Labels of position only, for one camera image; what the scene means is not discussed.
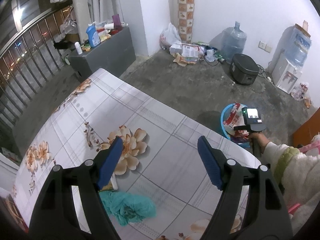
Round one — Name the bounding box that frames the empty blue water jug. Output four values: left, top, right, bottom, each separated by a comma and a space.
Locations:
220, 21, 247, 63

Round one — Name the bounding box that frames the orange wooden furniture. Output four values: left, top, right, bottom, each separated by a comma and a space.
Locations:
293, 108, 320, 146

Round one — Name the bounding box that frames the pink plastic bag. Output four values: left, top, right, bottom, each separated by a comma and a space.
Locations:
299, 134, 320, 155

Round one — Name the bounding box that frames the red white snack bag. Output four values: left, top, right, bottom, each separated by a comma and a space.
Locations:
222, 102, 245, 136

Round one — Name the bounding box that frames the black rice cooker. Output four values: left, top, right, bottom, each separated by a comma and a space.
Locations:
230, 54, 260, 86

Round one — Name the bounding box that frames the teal plastic bag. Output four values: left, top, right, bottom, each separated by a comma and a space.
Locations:
99, 191, 156, 226

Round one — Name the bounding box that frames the right hand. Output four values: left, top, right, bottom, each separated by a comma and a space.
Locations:
248, 132, 271, 154

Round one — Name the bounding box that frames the purple cup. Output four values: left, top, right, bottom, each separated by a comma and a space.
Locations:
112, 14, 122, 30

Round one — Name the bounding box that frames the dark grey cabinet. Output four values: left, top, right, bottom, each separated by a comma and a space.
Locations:
68, 27, 136, 82

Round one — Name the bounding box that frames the white plastic bag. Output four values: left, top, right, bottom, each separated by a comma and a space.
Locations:
159, 23, 182, 49

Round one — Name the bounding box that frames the floral plaid bed sheet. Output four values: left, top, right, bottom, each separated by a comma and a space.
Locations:
12, 69, 259, 239

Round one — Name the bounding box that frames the pile of paper packaging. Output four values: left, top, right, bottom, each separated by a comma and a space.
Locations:
169, 42, 225, 67

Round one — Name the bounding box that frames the white water dispenser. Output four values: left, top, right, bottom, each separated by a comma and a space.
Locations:
271, 53, 302, 94

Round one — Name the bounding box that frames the tall patterned cardboard box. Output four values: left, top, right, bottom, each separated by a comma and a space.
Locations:
177, 0, 195, 43

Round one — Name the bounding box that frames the small white bottle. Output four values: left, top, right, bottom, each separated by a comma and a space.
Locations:
74, 42, 82, 55

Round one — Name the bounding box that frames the blue mesh trash basket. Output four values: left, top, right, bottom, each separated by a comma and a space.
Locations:
220, 102, 250, 148

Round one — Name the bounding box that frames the blue detergent bottle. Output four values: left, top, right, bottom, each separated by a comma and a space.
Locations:
86, 22, 101, 48

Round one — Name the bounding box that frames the white fleece sleeve forearm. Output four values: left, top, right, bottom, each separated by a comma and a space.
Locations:
262, 141, 320, 234

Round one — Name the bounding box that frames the metal balcony railing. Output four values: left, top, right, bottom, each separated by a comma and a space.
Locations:
1, 5, 73, 133

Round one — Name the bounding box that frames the wall power socket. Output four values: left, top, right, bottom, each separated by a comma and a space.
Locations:
258, 41, 272, 53

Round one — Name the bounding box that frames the grey curtain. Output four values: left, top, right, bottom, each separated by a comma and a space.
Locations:
73, 0, 141, 42

